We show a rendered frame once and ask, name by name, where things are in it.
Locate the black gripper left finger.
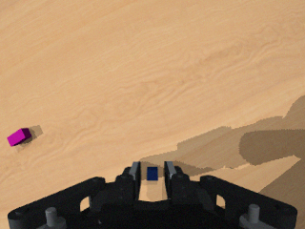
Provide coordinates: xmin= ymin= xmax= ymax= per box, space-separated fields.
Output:
xmin=8 ymin=161 xmax=141 ymax=229

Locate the small blue cube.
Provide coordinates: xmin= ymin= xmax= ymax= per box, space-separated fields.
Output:
xmin=147 ymin=167 xmax=158 ymax=181

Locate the small magenta block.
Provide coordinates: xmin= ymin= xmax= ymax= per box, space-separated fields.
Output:
xmin=7 ymin=128 xmax=31 ymax=147

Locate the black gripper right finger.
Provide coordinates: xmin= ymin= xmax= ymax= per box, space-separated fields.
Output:
xmin=164 ymin=161 xmax=297 ymax=229

